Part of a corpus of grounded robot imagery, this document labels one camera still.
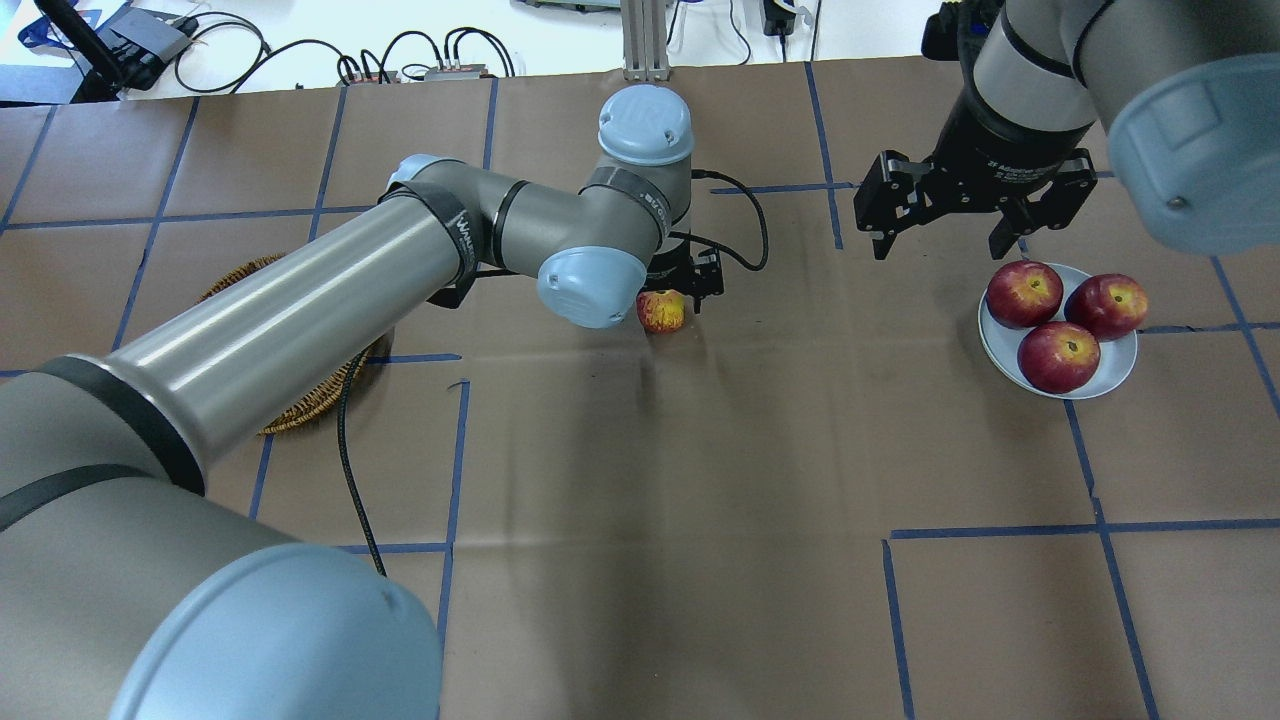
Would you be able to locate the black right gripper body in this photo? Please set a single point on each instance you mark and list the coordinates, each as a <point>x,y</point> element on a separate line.
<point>1000,143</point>

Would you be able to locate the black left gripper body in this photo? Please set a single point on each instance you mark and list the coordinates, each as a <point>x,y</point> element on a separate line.
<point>703,276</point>

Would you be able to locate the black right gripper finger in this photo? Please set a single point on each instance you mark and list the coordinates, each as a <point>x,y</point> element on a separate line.
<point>885,217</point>
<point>1022,216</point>

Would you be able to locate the red yellow apple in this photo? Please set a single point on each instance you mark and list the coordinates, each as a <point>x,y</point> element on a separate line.
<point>661,312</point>

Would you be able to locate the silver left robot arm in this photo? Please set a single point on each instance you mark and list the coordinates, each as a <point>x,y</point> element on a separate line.
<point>128,595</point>

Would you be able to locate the red apple on plate rear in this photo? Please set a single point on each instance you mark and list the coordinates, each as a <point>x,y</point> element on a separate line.
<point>1024,294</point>

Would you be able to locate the red apple on plate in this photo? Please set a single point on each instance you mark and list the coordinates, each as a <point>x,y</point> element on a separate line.
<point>1024,294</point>
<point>1059,357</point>
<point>1110,306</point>

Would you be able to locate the red apple on plate left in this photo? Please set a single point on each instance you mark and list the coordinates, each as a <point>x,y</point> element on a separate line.
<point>1110,306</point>

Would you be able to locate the red apple on plate front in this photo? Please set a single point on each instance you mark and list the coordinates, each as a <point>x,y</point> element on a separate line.
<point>1059,357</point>

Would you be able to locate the silver metal plate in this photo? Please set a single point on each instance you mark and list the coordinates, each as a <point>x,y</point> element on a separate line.
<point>1001,345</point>

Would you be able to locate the orange black hub near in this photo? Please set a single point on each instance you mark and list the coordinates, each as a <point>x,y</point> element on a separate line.
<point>456,71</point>

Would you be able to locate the orange black hub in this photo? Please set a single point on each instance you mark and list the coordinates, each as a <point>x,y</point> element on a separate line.
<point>456,71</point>
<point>349,75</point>

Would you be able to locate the orange black hub far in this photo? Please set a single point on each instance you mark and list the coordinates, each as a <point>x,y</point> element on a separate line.
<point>349,75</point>

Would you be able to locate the aluminium frame post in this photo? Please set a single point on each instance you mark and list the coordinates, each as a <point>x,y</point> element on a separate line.
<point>645,55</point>

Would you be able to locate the black camera stand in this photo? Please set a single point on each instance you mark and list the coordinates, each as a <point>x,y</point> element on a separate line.
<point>130,51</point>

